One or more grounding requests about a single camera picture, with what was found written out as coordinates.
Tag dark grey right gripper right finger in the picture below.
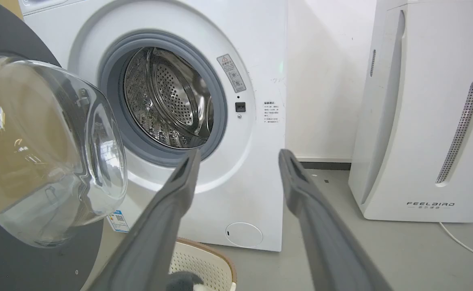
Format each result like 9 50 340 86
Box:
279 149 393 291

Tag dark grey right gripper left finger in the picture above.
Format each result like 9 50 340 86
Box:
88 149 202 291

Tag washing machine door glass bowl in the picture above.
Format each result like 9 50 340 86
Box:
0 0 128 291

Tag white front-load washing machine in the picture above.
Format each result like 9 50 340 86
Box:
18 0 289 252

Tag grey cloth item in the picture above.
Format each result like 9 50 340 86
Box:
165 271 206 291

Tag cream perforated laundry basket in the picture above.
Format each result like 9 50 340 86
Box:
169 238 237 291

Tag white air purifier appliance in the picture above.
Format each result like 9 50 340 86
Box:
348 0 473 223

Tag white power cable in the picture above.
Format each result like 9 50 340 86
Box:
439 222 473 265

